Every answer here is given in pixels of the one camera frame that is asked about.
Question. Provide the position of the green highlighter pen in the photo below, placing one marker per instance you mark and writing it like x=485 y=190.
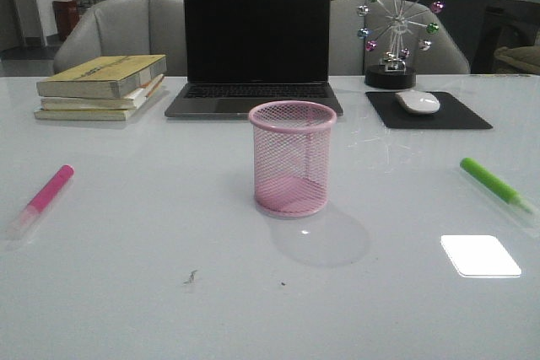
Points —
x=506 y=193

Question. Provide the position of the pink highlighter pen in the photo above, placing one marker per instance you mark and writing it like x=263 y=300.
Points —
x=20 y=227

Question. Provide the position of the pink mesh pen holder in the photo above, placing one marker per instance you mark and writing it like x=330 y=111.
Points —
x=291 y=156

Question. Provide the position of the grey laptop computer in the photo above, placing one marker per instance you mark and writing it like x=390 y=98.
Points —
x=243 y=53

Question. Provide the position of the black mouse pad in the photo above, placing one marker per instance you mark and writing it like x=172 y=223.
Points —
x=452 y=114

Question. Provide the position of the middle white book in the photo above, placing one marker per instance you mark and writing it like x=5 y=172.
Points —
x=131 y=101

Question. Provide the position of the white computer mouse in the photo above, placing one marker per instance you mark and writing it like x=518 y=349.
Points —
x=418 y=102

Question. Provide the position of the right grey armchair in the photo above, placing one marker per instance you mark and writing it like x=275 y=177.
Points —
x=358 y=38

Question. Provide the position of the grey armchair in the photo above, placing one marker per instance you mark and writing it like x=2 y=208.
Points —
x=358 y=38
x=128 y=27

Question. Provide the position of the left grey armchair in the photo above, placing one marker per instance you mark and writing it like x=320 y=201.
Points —
x=128 y=27

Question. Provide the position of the top yellow book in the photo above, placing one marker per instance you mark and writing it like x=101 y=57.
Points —
x=105 y=77

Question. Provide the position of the yellow book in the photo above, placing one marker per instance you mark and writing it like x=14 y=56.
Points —
x=85 y=115
x=105 y=77

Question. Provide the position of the ferris wheel desk toy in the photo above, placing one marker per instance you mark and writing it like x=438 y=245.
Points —
x=394 y=31

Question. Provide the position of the bottom yellow book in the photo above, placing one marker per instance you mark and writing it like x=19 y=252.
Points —
x=85 y=115

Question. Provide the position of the red trash bin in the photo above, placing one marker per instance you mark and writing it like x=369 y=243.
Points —
x=66 y=17

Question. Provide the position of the olive sofa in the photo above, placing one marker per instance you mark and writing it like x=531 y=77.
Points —
x=524 y=59

